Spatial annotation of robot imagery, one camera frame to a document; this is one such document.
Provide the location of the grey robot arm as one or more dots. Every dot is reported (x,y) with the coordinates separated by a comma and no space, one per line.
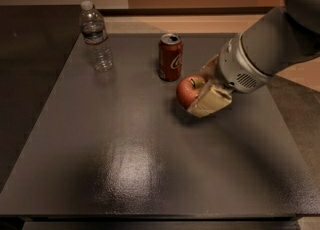
(285,36)

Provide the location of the clear plastic water bottle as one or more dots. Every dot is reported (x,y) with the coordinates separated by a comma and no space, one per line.
(95,36)

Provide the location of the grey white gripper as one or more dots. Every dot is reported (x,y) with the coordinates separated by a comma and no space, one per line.
(236,64)

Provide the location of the red coke can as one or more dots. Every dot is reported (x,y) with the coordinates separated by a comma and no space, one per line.
(170,57)

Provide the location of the red apple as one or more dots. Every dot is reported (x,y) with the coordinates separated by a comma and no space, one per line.
(188,89)

